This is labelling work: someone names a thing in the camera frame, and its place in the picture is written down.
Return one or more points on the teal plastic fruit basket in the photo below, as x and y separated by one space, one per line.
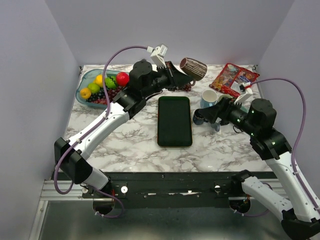
88 78

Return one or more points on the red apple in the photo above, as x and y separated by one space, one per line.
122 79

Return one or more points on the light green ceramic mug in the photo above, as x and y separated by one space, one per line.
224 96

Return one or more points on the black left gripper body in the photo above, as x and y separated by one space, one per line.
167 79

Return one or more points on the loose red grape bunch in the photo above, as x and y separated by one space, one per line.
186 88

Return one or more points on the red snack packet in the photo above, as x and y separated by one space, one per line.
231 77

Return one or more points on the black rectangular tray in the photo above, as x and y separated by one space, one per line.
174 125

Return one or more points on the light blue hexagonal mug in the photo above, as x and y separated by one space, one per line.
208 98

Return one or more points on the grey-blue small cup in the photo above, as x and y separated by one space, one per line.
216 126

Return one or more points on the brown small cup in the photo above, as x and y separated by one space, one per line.
194 68

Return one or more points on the mint green bird-print mug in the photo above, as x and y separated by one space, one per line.
244 109

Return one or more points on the yellow lemon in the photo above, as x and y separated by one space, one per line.
99 80

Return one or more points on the dark blue gold-rimmed cup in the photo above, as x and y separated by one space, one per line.
198 119

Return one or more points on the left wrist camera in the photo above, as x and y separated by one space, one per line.
157 55

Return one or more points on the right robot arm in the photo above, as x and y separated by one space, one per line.
299 213

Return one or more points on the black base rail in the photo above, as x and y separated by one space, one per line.
175 189

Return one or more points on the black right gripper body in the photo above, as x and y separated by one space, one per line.
228 106

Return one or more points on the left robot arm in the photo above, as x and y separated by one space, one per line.
71 155

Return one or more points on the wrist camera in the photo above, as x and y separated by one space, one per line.
157 55
246 92

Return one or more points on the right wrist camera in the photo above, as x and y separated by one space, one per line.
246 92

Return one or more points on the orange fruit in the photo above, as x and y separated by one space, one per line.
85 93

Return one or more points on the green lime with zigzag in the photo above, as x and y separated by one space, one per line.
110 82

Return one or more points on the dark grape bunch in basket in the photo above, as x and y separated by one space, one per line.
100 97

